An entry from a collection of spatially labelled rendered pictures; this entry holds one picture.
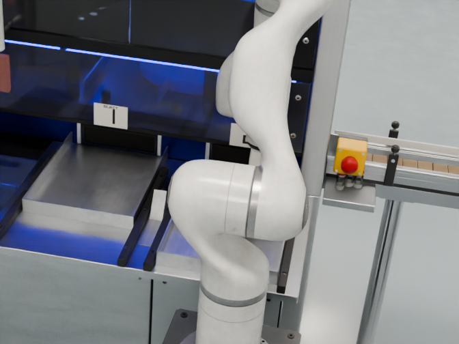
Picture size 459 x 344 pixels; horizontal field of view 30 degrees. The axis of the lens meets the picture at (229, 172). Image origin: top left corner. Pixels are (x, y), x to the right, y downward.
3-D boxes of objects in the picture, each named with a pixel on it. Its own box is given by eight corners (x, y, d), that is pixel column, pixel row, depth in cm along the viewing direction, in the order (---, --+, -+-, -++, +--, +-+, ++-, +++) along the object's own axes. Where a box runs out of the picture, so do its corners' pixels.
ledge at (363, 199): (326, 177, 224) (326, 170, 223) (375, 184, 222) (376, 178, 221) (322, 204, 212) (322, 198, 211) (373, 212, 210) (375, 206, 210)
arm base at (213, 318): (267, 409, 152) (278, 330, 143) (163, 388, 155) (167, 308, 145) (283, 339, 168) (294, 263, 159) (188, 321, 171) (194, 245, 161)
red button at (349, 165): (340, 166, 206) (342, 151, 204) (356, 168, 205) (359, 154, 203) (339, 174, 203) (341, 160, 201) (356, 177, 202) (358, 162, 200)
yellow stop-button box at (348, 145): (334, 158, 212) (338, 132, 209) (363, 162, 212) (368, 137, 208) (332, 173, 206) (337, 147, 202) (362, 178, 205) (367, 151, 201)
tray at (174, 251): (189, 184, 212) (190, 172, 210) (294, 201, 209) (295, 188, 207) (156, 264, 182) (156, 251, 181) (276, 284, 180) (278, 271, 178)
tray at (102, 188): (71, 142, 225) (70, 131, 223) (167, 158, 222) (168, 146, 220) (22, 211, 196) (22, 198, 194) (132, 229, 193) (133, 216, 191)
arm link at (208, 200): (263, 311, 146) (278, 193, 134) (157, 295, 148) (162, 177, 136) (270, 269, 157) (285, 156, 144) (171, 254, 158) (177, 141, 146)
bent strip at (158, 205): (153, 210, 200) (154, 188, 197) (166, 211, 200) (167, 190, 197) (138, 244, 188) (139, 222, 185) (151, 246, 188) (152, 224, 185)
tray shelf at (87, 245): (52, 146, 226) (52, 140, 225) (315, 187, 219) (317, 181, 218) (-23, 249, 185) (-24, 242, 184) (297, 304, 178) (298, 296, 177)
